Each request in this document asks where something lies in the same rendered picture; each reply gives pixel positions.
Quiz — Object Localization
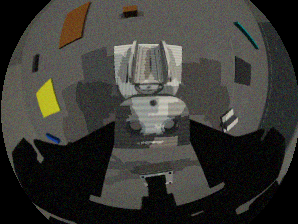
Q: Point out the brown flat plate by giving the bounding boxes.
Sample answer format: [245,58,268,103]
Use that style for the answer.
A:
[59,2,92,49]

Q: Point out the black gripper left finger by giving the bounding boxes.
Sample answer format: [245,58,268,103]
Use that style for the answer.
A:
[33,121,116,197]

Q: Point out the brown cube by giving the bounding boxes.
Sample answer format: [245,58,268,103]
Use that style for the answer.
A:
[122,4,138,18]

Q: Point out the blue rectangular bar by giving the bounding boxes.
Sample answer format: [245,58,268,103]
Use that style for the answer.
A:
[45,133,60,144]

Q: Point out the yellow flat plate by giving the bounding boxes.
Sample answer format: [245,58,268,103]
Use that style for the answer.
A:
[36,77,61,117]

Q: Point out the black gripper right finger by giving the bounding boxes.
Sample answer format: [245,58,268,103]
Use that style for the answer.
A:
[189,119,265,188]

